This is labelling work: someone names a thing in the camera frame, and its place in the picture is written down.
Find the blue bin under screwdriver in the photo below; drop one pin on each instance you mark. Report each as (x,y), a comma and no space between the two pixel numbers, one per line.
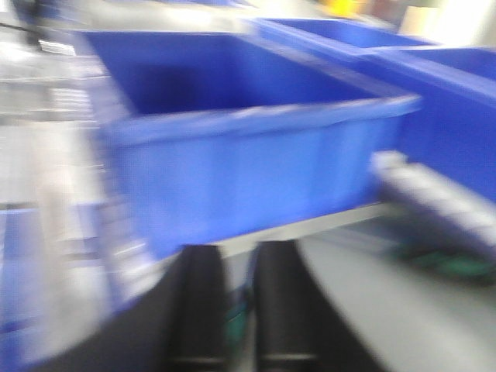
(231,134)

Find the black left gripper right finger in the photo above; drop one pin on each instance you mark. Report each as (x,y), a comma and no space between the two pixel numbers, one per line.
(297,327)

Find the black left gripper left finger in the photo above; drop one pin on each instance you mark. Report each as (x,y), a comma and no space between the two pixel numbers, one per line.
(178,325)

